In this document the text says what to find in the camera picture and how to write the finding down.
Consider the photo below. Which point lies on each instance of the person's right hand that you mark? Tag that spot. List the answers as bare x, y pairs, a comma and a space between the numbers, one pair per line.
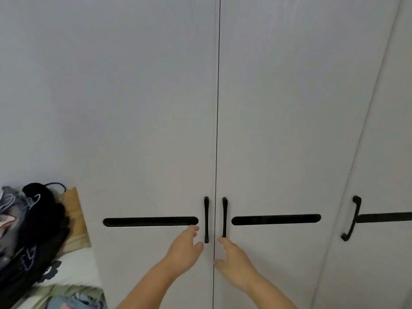
236, 267

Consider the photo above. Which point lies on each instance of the person's left hand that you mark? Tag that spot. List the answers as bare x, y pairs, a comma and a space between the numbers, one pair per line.
183, 254

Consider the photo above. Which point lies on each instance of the lilac wardrobe door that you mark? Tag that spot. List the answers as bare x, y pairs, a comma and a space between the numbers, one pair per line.
145, 109

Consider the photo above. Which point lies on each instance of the pile of black printed clothes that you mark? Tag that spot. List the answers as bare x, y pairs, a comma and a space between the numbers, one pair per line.
35, 228

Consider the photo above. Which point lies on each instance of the person's left forearm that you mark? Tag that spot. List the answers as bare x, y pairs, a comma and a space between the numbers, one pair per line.
148, 292

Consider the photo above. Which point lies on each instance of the white cloth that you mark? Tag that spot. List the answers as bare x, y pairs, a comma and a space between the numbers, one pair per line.
80, 267

